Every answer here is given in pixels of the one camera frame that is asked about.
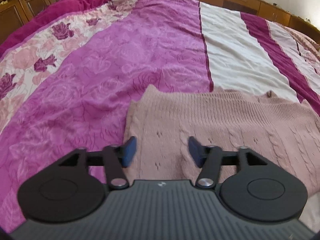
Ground pink cable knit cardigan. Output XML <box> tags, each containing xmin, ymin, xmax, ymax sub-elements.
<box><xmin>125</xmin><ymin>85</ymin><xmax>319</xmax><ymax>195</ymax></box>

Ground purple floral striped bedspread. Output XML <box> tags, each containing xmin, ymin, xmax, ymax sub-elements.
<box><xmin>1</xmin><ymin>0</ymin><xmax>319</xmax><ymax>232</ymax></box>

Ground pink crochet pillow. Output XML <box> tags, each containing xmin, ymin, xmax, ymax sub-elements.
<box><xmin>277</xmin><ymin>23</ymin><xmax>319</xmax><ymax>60</ymax></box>

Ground magenta velvet pillow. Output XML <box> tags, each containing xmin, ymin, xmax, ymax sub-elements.
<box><xmin>1</xmin><ymin>0</ymin><xmax>110</xmax><ymax>56</ymax></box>

